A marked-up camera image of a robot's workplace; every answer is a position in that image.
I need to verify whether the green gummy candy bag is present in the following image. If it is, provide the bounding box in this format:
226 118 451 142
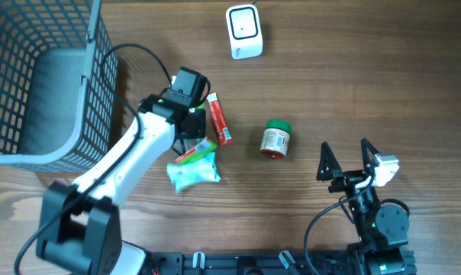
175 137 217 165

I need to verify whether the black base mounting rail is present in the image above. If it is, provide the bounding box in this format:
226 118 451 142
146 250 417 275

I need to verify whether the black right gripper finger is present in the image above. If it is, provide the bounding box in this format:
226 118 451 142
360 138 379 172
316 141 342 181

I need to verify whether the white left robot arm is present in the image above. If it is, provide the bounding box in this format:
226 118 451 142
35 90 206 274

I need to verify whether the red snack stick packet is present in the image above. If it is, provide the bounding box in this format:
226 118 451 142
207 92 234 146

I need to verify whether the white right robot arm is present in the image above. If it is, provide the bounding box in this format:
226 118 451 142
316 138 417 274

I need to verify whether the green lid jar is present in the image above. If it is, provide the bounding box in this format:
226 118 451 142
260 119 292 159

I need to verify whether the grey plastic mesh basket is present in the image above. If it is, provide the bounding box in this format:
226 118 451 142
0 0 118 173

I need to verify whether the white barcode scanner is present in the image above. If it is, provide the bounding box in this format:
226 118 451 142
226 4 263 60

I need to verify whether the teal snack wrapper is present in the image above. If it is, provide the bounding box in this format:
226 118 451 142
166 152 221 194

